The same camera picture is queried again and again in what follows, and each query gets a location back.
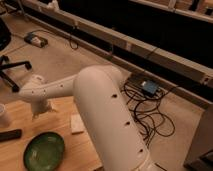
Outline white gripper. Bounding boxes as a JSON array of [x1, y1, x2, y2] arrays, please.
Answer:
[[31, 100, 52, 118]]

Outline green ceramic bowl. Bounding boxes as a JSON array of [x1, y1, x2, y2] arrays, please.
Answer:
[[23, 132, 65, 171]]

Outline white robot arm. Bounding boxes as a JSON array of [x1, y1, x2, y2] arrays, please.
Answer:
[[19, 65, 158, 171]]

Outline black remote control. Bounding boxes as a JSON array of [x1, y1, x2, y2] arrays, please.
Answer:
[[0, 129, 22, 142]]

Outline white paper cup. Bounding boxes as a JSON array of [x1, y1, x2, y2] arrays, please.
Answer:
[[0, 104, 12, 127]]

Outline white sponge block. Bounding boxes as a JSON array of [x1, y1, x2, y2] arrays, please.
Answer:
[[71, 114, 84, 134]]

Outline power strip on floor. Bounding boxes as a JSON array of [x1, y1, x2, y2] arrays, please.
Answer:
[[24, 33, 48, 48]]

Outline black office chair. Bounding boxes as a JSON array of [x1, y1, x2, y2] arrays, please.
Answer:
[[0, 18, 32, 92]]

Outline blue power adapter box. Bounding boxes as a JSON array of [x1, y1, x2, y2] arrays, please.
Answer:
[[141, 80, 159, 96]]

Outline dark cabinet at right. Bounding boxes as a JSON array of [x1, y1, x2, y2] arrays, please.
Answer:
[[184, 105, 213, 171]]

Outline tangled black cables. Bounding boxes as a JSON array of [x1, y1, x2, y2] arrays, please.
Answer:
[[121, 79, 176, 148]]

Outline long white shelf rail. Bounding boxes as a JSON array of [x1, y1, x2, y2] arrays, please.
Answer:
[[22, 0, 213, 88]]

